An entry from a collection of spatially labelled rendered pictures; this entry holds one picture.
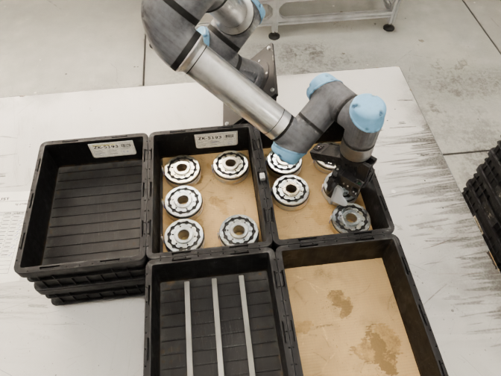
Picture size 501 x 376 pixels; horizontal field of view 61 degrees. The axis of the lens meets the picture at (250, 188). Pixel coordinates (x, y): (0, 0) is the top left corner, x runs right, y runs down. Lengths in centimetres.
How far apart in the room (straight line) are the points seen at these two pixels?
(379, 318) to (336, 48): 230
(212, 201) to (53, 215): 44
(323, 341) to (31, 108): 133
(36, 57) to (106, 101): 162
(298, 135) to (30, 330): 86
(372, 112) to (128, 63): 230
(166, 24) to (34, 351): 87
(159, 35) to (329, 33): 241
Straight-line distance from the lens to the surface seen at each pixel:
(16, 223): 148
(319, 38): 317
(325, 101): 97
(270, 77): 135
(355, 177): 106
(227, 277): 108
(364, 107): 92
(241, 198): 119
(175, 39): 90
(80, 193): 130
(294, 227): 115
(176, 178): 121
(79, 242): 121
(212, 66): 92
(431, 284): 131
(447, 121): 279
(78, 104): 175
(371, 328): 107
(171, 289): 108
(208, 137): 124
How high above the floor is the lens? 182
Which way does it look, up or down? 55 degrees down
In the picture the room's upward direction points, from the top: straight up
